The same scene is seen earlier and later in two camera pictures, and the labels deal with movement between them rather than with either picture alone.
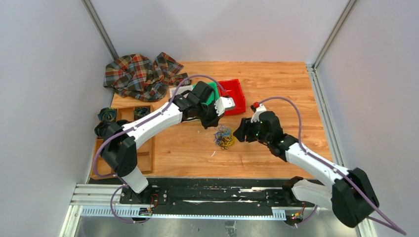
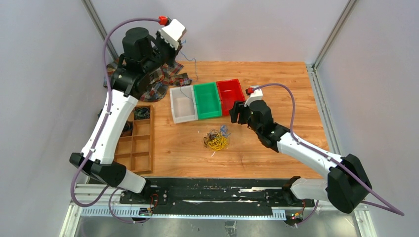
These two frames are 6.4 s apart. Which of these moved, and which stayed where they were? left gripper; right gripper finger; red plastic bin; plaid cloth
Moved: right gripper finger; left gripper
Stayed: red plastic bin; plaid cloth
